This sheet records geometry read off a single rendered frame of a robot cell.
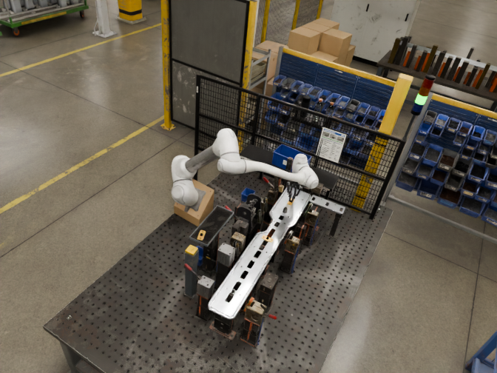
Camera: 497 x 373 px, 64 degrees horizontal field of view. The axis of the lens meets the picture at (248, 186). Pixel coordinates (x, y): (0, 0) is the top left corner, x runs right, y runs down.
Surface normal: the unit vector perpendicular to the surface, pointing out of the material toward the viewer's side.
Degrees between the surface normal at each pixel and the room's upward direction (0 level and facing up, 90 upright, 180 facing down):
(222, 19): 89
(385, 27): 90
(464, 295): 0
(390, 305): 0
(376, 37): 90
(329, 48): 90
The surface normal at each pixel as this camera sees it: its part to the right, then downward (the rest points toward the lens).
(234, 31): -0.50, 0.51
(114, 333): 0.11, -0.77
